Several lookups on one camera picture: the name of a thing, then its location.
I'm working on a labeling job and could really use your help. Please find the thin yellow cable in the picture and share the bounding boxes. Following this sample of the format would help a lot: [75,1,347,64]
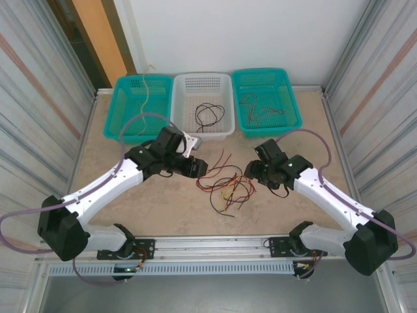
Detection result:
[221,175,249,200]
[139,64,158,135]

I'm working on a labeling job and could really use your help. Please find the teal plastic basket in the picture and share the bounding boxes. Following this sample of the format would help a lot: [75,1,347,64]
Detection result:
[103,75,174,147]
[231,67,303,140]

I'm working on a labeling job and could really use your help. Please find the white plastic basket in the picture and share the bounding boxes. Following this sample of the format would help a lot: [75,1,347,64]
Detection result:
[169,72,236,142]

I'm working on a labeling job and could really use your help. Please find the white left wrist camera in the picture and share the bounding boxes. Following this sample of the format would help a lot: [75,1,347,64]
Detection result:
[180,131,203,160]

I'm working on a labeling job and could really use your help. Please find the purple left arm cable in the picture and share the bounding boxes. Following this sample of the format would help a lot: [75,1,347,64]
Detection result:
[0,112,179,286]

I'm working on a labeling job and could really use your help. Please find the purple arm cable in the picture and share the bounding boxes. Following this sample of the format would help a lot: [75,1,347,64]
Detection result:
[275,128,417,280]
[0,112,179,286]

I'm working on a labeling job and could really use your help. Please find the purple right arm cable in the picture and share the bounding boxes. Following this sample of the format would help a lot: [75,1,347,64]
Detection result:
[275,128,417,280]

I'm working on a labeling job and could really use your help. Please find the aluminium mounting rail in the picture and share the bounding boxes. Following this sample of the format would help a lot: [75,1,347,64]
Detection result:
[38,231,390,263]

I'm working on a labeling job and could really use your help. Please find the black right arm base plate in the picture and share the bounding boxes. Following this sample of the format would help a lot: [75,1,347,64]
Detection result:
[267,235,328,258]

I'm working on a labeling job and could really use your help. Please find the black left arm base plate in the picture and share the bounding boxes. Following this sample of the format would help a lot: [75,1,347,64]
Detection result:
[96,239,156,261]

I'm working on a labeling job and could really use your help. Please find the grey slotted cable duct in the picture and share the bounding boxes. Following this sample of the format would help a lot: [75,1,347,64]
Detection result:
[48,263,296,277]

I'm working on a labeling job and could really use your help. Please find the red black power wires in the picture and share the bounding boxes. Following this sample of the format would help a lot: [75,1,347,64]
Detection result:
[136,246,154,272]
[293,249,323,273]

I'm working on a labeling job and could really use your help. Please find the striped enclosure side panel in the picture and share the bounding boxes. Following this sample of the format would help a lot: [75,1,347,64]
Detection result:
[0,0,98,291]
[322,0,417,291]

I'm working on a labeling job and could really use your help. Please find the wooden door frame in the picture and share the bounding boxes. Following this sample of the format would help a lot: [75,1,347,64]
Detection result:
[63,0,137,89]

